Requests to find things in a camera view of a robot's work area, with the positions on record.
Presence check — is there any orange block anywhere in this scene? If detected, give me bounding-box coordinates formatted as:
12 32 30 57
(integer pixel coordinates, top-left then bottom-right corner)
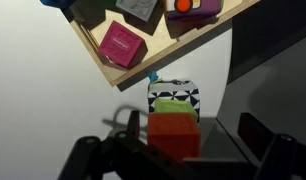
146 112 202 163

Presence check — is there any magenta block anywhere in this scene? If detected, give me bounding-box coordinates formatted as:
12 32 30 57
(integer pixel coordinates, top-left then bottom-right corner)
97 20 148 69

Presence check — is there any light green block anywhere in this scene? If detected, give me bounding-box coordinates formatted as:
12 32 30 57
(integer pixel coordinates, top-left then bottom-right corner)
153 98 199 123

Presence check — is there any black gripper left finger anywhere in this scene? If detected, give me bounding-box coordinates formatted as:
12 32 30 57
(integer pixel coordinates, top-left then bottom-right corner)
127 109 141 139

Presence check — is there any blue number block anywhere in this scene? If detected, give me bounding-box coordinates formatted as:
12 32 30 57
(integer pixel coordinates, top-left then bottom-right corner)
147 70 201 124

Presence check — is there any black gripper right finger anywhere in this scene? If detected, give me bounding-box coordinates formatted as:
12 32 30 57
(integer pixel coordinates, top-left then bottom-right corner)
237 112 277 168

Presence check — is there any grey block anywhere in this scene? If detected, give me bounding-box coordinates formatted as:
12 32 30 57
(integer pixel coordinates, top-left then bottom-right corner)
115 0 159 23

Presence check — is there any wooden tray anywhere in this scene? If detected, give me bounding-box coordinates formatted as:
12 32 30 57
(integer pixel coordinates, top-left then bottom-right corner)
61 0 261 89

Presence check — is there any purple multicolour soft cube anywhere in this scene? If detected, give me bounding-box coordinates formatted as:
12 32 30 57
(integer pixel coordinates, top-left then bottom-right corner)
164 0 224 20

